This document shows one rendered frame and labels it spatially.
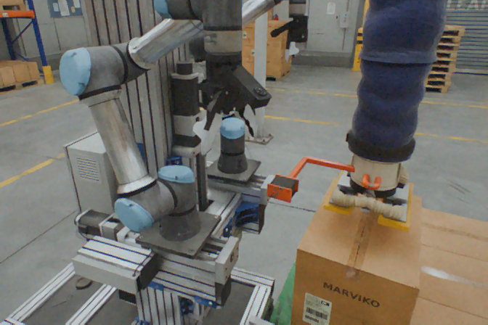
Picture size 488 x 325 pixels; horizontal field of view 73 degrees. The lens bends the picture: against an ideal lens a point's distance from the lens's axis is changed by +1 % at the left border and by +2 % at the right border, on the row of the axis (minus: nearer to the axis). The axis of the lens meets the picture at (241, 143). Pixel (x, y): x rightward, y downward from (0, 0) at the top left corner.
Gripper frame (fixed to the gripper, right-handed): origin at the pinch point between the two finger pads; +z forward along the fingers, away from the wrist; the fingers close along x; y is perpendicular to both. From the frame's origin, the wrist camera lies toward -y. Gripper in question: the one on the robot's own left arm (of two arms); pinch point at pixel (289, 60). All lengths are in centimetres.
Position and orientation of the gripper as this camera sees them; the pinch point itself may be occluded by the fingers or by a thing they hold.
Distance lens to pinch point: 161.6
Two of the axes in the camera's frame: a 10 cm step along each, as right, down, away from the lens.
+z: 0.0, 9.2, 3.9
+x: 3.5, -3.7, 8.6
